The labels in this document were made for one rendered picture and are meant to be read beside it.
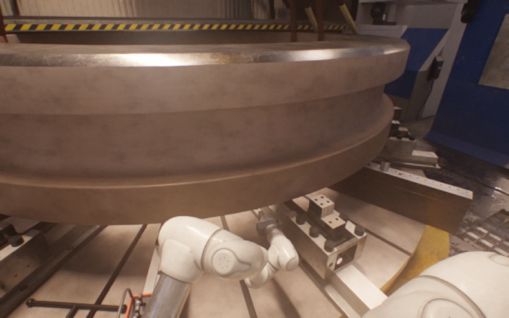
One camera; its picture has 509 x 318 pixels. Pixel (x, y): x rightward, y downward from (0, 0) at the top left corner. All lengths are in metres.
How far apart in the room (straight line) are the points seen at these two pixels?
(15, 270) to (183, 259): 1.54
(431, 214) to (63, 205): 2.74
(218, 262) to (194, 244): 0.10
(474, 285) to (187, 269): 0.64
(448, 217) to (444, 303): 2.34
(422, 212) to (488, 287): 2.25
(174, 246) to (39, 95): 0.98
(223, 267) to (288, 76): 0.99
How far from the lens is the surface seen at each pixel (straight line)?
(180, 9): 4.46
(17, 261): 2.21
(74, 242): 2.55
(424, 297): 0.44
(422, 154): 3.84
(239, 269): 0.74
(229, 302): 1.89
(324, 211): 1.79
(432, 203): 2.71
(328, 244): 1.69
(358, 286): 1.88
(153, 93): 1.29
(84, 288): 2.24
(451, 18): 6.88
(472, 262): 0.57
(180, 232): 0.83
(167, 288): 0.85
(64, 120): 1.68
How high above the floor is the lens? 1.89
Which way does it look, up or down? 28 degrees down
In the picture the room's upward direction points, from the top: 1 degrees clockwise
